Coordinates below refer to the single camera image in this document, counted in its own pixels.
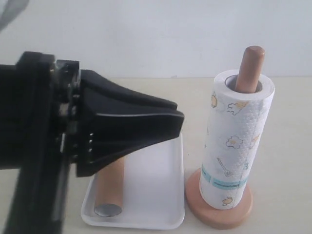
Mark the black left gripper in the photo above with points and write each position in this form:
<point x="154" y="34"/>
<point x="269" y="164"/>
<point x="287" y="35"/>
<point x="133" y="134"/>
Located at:
<point x="36" y="117"/>

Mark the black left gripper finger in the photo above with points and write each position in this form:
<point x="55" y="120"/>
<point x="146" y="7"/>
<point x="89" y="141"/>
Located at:
<point x="104" y="138"/>
<point x="100" y="96"/>

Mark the brown cardboard tube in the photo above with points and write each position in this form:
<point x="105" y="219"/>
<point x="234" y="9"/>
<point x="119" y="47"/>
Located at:
<point x="109" y="189"/>

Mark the printed white paper towel roll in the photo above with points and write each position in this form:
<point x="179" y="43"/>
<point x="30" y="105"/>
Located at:
<point x="235" y="125"/>

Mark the wooden paper towel holder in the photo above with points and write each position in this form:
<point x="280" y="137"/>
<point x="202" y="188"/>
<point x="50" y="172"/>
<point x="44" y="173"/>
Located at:
<point x="247" y="81"/>

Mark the white rectangular plastic tray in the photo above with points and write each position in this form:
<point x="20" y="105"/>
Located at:
<point x="153" y="191"/>

